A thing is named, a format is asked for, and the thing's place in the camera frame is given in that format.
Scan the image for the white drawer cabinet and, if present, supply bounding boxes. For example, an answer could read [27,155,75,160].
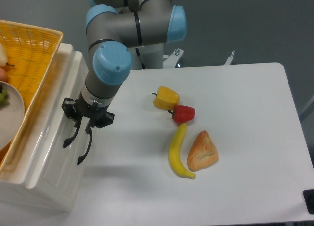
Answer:
[0,42,102,213]

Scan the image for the black object at edge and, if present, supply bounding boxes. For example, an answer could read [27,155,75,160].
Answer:
[303,189,314,215]

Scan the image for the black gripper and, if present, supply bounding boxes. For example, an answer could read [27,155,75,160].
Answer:
[61,95,115,134]

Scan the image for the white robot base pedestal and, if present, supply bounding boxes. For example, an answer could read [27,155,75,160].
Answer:
[130,41,235,71]

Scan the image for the green grapes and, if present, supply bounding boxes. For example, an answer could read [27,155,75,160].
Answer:
[0,88,9,109]

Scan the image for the white plate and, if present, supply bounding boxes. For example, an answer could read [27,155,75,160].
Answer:
[0,81,25,150]

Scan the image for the yellow banana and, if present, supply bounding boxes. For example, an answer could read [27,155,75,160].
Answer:
[168,123,196,179]

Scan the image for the black drawer handle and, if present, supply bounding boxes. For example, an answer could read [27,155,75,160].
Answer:
[77,129,93,165]
[63,122,81,148]

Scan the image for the yellow bell pepper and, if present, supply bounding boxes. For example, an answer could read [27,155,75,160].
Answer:
[152,86,180,110]

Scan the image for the triangular pastry bread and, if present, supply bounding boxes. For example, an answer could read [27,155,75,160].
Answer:
[187,130,219,172]

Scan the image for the pale pear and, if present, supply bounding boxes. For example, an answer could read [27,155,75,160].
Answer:
[0,43,15,67]

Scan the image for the pink peach fruit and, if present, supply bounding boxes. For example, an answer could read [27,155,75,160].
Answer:
[0,68,8,82]

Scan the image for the yellow woven basket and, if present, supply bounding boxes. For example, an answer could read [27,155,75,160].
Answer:
[0,20,63,170]

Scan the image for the black top drawer handle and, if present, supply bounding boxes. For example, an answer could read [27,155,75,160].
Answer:
[63,122,81,148]

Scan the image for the red bell pepper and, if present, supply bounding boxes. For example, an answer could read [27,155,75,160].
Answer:
[168,105,195,123]

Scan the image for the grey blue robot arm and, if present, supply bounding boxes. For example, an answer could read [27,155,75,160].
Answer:
[62,0,187,133]

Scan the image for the black bottom drawer handle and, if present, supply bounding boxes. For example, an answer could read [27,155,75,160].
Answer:
[77,129,93,165]

